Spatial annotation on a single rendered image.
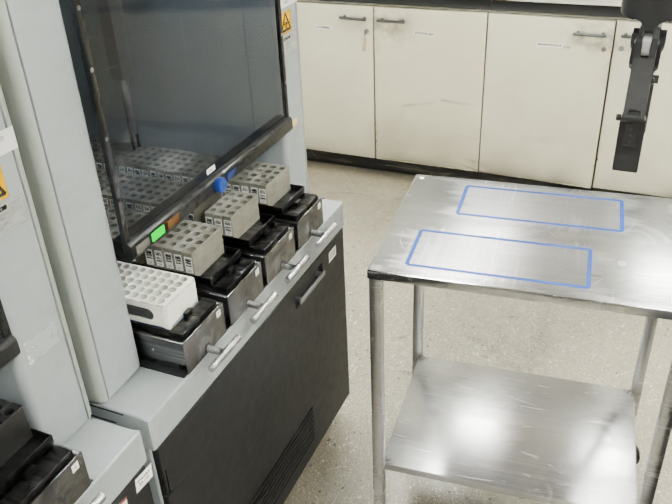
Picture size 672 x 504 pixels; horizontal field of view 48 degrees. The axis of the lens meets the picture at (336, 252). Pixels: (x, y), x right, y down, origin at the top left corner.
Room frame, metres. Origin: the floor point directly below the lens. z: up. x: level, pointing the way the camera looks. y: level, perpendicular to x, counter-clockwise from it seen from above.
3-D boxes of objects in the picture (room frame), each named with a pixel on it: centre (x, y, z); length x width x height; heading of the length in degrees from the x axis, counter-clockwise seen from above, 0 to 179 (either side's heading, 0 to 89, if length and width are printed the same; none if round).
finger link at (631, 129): (0.84, -0.36, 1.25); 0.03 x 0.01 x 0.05; 155
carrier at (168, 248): (1.30, 0.30, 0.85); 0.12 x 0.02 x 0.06; 156
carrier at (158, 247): (1.31, 0.32, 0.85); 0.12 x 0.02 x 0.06; 156
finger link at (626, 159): (0.86, -0.37, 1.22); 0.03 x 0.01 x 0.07; 65
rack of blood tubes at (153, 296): (1.18, 0.41, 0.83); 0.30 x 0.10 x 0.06; 65
